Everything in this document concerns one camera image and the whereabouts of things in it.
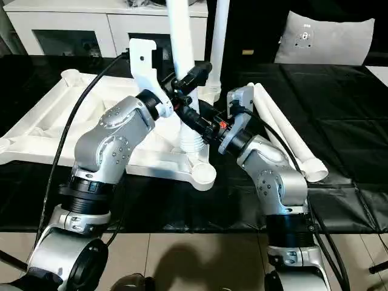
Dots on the white plastic table leg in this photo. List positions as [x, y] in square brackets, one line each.
[298, 142]
[218, 45]
[263, 106]
[182, 36]

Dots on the white plastic table top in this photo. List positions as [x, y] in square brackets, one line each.
[45, 121]

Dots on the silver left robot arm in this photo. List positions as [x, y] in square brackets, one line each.
[106, 136]

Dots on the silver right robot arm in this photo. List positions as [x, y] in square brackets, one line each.
[272, 182]

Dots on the black sofa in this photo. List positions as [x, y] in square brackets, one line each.
[251, 30]

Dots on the black work mat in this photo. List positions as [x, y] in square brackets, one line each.
[333, 121]

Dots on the white cabinet with glass doors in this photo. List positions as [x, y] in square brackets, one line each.
[75, 24]

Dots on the light grey pillow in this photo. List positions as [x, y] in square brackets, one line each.
[324, 39]

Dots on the white flat board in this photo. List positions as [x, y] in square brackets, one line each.
[379, 74]

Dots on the dark robot foot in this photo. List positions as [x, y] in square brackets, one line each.
[136, 283]

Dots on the grey curtain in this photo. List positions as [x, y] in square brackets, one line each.
[9, 30]

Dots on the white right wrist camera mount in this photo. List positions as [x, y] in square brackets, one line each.
[242, 97]

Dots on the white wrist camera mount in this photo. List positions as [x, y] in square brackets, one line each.
[242, 97]
[141, 57]

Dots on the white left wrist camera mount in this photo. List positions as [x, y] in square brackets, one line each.
[141, 57]

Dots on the black table frame leg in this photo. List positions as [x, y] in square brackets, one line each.
[379, 266]
[13, 260]

